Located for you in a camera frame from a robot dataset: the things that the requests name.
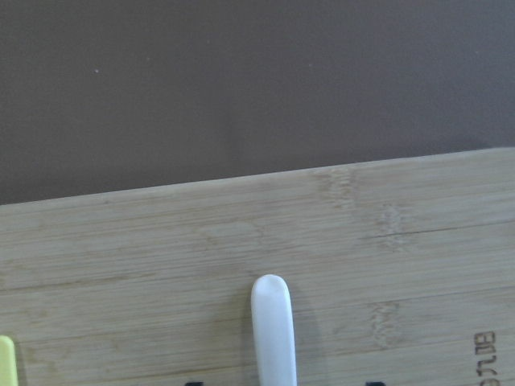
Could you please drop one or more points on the white ceramic spoon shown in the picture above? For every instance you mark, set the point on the white ceramic spoon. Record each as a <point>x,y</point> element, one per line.
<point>273,331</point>

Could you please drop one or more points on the yellow plastic knife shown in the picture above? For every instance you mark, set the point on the yellow plastic knife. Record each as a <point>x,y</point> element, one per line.
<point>8,367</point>

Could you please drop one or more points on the wooden cutting board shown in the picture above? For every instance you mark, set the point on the wooden cutting board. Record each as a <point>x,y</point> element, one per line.
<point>399,271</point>

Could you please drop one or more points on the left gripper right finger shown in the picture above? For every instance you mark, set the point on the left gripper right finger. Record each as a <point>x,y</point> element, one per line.
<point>374,383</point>

